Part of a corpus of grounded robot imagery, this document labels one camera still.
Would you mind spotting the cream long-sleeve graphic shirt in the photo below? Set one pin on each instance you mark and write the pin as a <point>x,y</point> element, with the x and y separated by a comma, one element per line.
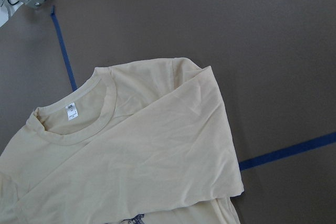
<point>142,142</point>

